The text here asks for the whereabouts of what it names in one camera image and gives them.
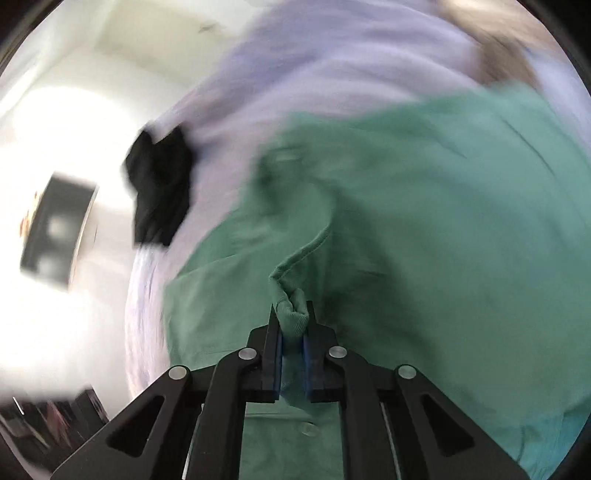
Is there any green work shirt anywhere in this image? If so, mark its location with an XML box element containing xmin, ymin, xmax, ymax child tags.
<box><xmin>163</xmin><ymin>86</ymin><xmax>590</xmax><ymax>479</ymax></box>

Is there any black folded garment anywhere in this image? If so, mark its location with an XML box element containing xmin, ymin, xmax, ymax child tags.
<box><xmin>123</xmin><ymin>127</ymin><xmax>198</xmax><ymax>247</ymax></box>

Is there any lavender embossed bed cover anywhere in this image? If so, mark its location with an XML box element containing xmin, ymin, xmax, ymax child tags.
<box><xmin>125</xmin><ymin>1</ymin><xmax>590</xmax><ymax>396</ymax></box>

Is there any beige striped garment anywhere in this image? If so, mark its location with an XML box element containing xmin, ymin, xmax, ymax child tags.
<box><xmin>438</xmin><ymin>0</ymin><xmax>564</xmax><ymax>89</ymax></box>

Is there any wall mounted television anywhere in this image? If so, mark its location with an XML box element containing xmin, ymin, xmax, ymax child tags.
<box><xmin>20</xmin><ymin>175</ymin><xmax>97</xmax><ymax>289</ymax></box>

